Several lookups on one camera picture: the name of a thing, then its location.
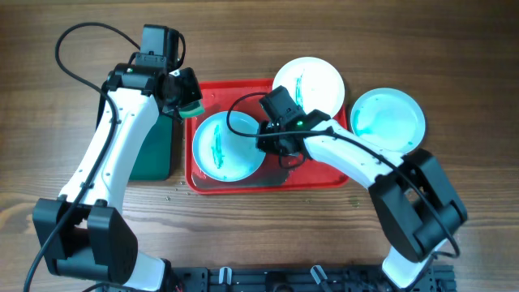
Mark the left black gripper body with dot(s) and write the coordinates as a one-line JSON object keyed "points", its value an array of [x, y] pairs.
{"points": [[185, 90]]}

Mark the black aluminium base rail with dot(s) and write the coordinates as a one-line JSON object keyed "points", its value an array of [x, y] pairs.
{"points": [[361, 278]]}

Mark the light blue plate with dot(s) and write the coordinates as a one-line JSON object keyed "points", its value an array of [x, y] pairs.
{"points": [[223, 155], [389, 118]]}

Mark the white plate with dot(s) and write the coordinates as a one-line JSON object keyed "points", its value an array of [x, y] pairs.
{"points": [[312, 83]]}

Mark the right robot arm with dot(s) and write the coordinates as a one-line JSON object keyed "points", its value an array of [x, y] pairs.
{"points": [[418, 208]]}

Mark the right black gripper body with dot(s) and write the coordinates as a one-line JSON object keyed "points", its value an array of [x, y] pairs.
{"points": [[272, 144]]}

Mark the green scrubbing sponge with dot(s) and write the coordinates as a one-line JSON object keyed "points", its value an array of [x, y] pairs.
{"points": [[191, 110]]}

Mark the red plastic tray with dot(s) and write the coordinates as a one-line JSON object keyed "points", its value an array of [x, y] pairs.
{"points": [[218, 96]]}

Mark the dark green tray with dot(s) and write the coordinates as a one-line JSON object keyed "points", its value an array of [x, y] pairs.
{"points": [[141, 147]]}

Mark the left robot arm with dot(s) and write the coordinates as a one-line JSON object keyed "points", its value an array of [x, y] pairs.
{"points": [[82, 233]]}

